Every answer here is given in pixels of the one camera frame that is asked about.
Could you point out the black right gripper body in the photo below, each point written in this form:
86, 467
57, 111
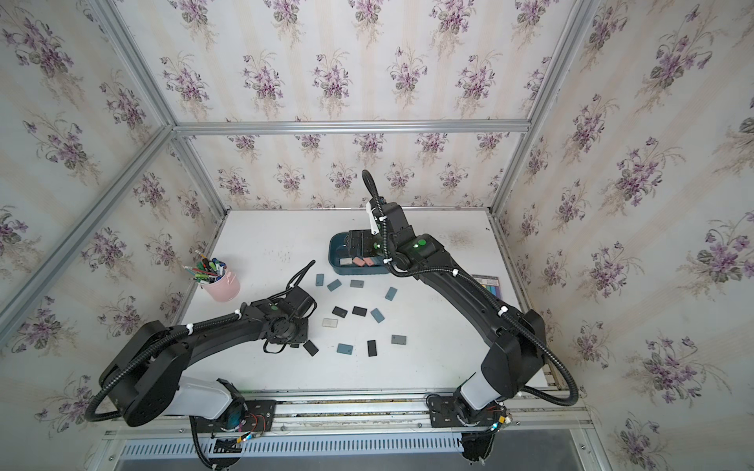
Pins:
370, 243

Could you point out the black eraser bottom centre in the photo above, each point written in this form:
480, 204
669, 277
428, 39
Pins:
372, 348

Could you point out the coloured pens in cup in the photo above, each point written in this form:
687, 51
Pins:
208, 271

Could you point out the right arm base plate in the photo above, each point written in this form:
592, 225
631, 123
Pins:
446, 412

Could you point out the highlighter marker pack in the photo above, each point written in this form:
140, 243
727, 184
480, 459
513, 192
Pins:
492, 284

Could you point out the blue eraser bottom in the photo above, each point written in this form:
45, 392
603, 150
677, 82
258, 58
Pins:
345, 349

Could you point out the white slotted cable duct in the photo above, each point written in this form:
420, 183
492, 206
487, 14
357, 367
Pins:
295, 446

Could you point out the aluminium mounting rail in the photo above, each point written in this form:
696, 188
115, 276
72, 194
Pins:
399, 412

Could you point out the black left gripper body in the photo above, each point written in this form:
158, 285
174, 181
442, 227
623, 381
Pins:
298, 334

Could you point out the teal plastic storage box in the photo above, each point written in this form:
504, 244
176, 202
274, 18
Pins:
337, 249

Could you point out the blue eraser upper right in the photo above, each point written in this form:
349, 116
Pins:
391, 293

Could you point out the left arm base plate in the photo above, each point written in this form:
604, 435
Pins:
227, 435

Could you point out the black eraser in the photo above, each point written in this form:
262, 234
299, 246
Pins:
339, 312
372, 348
360, 311
310, 348

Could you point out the black eraser centre right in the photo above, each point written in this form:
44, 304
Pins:
360, 311

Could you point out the pink pen holder cup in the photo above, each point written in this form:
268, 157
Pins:
224, 289

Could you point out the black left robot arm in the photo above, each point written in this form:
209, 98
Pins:
147, 379

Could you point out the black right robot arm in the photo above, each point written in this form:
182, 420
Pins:
517, 341

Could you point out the blue eraser centre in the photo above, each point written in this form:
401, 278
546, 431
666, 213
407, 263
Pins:
377, 315

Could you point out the black eraser centre left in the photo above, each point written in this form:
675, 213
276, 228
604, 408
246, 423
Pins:
339, 312

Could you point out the black eraser bottom left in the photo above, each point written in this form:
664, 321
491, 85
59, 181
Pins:
310, 348

